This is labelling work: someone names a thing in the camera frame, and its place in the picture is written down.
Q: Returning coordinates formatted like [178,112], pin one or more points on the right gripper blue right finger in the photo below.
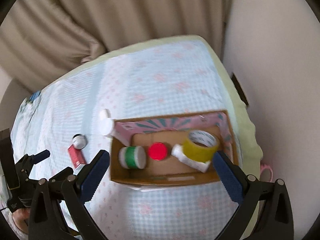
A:
[275,220]

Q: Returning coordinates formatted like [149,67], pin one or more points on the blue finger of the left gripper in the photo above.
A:
[62,175]
[35,159]

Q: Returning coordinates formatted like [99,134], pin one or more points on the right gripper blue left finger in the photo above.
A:
[46,219]

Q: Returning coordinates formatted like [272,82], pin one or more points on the red rectangular carton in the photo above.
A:
[76,156]

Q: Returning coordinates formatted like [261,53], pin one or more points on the pale green white-lid jar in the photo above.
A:
[105,123]

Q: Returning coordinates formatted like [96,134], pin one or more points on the green jar white lid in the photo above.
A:
[133,157]

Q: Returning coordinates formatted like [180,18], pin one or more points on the yellow packing tape roll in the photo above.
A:
[200,146]

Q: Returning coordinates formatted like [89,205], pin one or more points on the white squeeze tube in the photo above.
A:
[177,152]

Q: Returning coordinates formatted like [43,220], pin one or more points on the black-lid grey Metal DX jar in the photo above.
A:
[79,141]

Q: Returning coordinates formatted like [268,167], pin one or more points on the person's left hand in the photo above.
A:
[20,217]

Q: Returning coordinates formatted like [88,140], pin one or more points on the red round lid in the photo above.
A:
[158,151]

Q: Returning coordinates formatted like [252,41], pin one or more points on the beige curtain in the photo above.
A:
[41,40]

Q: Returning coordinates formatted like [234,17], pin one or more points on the pink plastic ring object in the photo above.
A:
[266,173]

